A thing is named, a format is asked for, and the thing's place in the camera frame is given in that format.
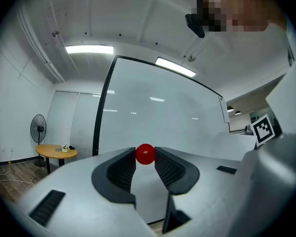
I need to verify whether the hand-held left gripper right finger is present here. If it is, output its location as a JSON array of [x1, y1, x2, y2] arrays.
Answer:
[[154, 146, 246, 237]]

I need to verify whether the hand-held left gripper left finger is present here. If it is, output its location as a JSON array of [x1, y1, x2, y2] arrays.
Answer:
[[3, 146, 159, 237]]

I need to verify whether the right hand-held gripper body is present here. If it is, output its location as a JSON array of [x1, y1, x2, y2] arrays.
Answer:
[[251, 114, 276, 147]]

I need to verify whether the red round magnet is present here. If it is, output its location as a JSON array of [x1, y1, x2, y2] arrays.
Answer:
[[135, 143, 156, 165]]

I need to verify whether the black-framed whiteboard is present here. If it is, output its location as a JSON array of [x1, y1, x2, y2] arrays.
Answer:
[[92, 55, 231, 226]]

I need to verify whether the person's white shirt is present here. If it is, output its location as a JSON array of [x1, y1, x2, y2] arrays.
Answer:
[[264, 18, 296, 136]]

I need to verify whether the round wooden table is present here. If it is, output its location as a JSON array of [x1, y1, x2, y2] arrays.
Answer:
[[35, 144, 78, 175]]

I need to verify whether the white window blind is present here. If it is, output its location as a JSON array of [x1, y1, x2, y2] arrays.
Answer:
[[46, 90, 80, 158], [71, 92, 102, 161]]

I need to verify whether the black standing fan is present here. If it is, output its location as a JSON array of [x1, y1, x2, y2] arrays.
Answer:
[[30, 114, 48, 167]]

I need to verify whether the rectangular ceiling light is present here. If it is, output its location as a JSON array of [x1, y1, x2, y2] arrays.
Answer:
[[154, 56, 197, 78], [65, 44, 115, 55]]

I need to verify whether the person's head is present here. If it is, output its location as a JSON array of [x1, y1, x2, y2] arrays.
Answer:
[[201, 0, 287, 33]]

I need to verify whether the white ceiling pipe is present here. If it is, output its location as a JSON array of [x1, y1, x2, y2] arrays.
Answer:
[[16, 0, 66, 83]]

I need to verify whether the black head-worn camera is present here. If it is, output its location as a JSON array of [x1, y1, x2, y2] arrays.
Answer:
[[185, 0, 209, 39]]

